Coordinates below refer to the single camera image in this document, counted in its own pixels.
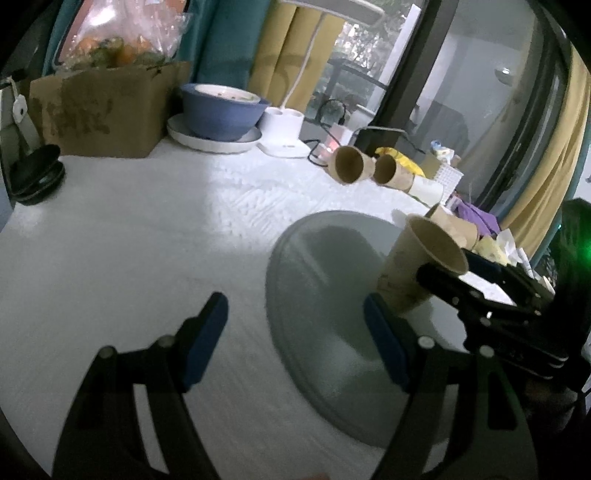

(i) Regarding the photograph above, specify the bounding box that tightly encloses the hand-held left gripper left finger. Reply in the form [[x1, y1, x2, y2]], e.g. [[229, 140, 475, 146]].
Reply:
[[52, 292, 229, 480]]

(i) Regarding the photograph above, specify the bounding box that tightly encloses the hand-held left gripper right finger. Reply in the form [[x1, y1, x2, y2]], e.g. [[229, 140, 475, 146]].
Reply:
[[363, 293, 539, 480]]

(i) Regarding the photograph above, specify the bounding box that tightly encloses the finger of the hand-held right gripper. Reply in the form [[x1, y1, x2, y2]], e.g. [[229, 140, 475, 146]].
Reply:
[[463, 249, 556, 304], [416, 262, 542, 324]]

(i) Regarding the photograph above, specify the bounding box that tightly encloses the beige paper cup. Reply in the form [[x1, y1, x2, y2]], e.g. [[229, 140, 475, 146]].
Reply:
[[424, 203, 481, 250], [376, 215, 470, 317]]

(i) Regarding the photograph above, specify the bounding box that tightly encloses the white paper cup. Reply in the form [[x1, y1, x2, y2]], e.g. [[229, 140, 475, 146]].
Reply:
[[408, 175, 445, 205]]

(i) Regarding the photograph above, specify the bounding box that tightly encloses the brown paper cup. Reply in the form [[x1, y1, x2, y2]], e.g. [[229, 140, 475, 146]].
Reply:
[[372, 154, 415, 193], [329, 145, 376, 186]]

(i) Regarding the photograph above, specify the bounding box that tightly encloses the crumpled white paper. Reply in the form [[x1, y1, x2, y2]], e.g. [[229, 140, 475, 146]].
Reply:
[[471, 228, 536, 278]]

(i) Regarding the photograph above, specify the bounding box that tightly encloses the purple cloth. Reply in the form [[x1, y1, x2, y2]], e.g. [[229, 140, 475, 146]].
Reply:
[[454, 198, 502, 237]]

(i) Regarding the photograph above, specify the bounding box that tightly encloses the grey round tray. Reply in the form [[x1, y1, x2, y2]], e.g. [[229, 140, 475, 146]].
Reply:
[[265, 210, 468, 449]]

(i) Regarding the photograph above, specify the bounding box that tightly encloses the white plastic basket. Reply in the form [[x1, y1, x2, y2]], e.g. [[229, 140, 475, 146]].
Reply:
[[428, 164, 465, 206]]

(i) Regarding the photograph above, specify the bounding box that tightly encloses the yellow curtain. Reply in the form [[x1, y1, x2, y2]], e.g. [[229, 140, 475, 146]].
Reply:
[[248, 4, 346, 114], [501, 44, 591, 261]]

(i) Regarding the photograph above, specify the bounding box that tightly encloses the white textured tablecloth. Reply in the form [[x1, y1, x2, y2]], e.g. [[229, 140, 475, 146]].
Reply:
[[0, 136, 513, 478]]

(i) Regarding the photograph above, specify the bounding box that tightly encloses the yellow plastic bag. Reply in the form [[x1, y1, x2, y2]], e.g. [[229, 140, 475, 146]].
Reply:
[[374, 147, 426, 177]]

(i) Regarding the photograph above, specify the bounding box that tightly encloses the white power strip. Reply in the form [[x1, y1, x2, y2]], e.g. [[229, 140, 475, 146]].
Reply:
[[329, 122, 357, 149]]

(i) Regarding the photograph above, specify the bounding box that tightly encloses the white plate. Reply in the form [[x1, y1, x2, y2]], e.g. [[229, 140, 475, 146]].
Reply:
[[167, 114, 263, 154]]

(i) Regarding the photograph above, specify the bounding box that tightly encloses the white desk lamp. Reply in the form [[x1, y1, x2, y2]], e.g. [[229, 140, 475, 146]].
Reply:
[[257, 0, 385, 160]]

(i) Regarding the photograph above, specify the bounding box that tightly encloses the blue bowl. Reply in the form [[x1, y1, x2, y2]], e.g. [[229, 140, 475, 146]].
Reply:
[[179, 83, 271, 142]]

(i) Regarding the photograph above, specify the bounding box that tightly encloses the black round case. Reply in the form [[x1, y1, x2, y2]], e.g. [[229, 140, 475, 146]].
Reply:
[[9, 144, 66, 206]]

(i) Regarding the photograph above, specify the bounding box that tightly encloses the cardboard box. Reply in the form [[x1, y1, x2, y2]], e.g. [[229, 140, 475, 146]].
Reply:
[[28, 61, 191, 159]]

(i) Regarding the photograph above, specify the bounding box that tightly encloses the small white tag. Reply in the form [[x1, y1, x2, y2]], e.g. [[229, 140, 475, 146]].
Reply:
[[10, 78, 29, 123]]

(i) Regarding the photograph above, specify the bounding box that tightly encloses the teal curtain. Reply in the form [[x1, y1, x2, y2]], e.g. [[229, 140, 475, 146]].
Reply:
[[184, 0, 273, 95]]

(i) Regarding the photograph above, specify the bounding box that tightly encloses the plastic bag of fruit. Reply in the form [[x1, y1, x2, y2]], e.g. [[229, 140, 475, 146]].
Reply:
[[54, 0, 191, 73]]

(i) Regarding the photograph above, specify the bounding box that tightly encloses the black cable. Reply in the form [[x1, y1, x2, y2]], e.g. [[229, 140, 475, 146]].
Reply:
[[307, 99, 428, 167]]

